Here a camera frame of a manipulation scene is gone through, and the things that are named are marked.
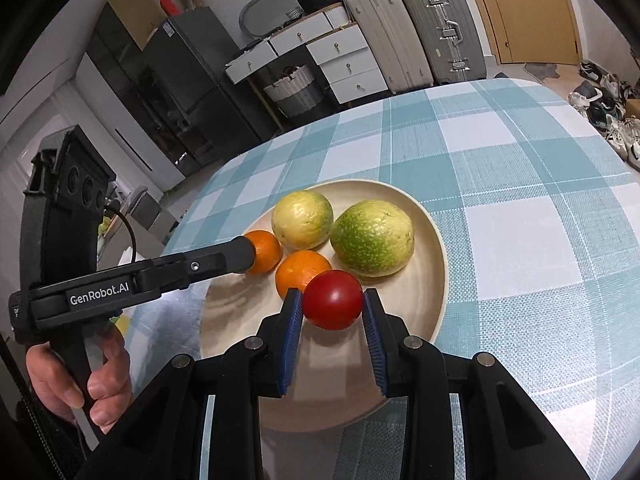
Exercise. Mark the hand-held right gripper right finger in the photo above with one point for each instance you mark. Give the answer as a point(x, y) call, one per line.
point(375, 340)

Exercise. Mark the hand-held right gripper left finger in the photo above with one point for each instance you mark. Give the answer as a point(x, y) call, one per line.
point(291, 340)

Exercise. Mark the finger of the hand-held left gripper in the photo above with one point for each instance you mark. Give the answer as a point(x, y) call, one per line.
point(215, 260)

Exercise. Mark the orange tangerine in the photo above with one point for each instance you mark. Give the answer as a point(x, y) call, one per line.
point(297, 272)
point(266, 252)

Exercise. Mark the red cherry tomato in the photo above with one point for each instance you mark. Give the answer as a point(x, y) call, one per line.
point(333, 299)

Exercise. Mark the cream round plate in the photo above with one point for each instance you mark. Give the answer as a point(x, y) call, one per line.
point(415, 285)

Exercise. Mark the yellow green round fruit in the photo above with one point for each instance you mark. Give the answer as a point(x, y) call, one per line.
point(302, 220)

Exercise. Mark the green speckled round fruit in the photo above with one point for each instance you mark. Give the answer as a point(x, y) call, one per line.
point(372, 237)

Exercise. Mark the person's left hand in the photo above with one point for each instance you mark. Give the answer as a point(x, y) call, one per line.
point(50, 380)

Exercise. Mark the woven laundry basket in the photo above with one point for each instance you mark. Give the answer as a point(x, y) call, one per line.
point(295, 90)

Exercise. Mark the dark glass wardrobe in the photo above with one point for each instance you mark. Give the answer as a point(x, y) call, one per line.
point(125, 95)

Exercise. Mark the dark grey refrigerator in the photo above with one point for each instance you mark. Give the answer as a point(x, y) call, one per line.
point(200, 70)

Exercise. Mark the teal checkered tablecloth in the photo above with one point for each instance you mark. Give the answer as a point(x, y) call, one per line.
point(525, 210)

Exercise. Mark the white dresser with drawers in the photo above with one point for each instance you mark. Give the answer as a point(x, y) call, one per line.
point(340, 55)

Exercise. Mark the large cardboard box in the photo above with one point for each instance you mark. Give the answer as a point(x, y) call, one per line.
point(135, 12)

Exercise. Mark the red bag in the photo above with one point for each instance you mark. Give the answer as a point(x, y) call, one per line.
point(168, 4)

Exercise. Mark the small white basket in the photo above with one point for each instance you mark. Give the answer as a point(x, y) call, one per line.
point(295, 11)

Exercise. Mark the beige suitcase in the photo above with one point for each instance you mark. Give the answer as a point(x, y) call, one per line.
point(385, 35)

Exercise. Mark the grey cloth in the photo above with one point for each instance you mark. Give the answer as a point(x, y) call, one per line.
point(542, 70)

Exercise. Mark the silver suitcase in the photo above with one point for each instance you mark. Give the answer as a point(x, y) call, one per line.
point(445, 30)

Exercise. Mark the pile of shoes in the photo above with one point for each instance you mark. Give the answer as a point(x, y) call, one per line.
point(610, 105)

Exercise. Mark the wooden door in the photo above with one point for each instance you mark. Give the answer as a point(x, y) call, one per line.
point(530, 5)

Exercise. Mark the white oval mirror frame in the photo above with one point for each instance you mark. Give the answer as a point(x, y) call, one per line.
point(250, 7)

